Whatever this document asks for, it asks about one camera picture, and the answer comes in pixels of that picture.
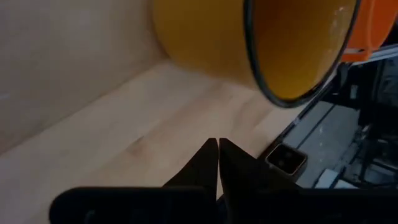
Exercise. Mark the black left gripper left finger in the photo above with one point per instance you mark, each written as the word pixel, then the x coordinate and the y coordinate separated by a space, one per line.
pixel 202 174

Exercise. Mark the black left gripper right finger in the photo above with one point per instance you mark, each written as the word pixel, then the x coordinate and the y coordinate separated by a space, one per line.
pixel 242 174

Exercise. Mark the small orange plastic cup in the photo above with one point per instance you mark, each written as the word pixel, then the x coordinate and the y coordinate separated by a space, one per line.
pixel 373 25

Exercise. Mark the black frame post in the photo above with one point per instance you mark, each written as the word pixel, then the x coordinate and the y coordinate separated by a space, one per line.
pixel 286 160

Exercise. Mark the black metal table frame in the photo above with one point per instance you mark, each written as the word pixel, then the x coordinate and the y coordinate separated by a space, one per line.
pixel 292 124

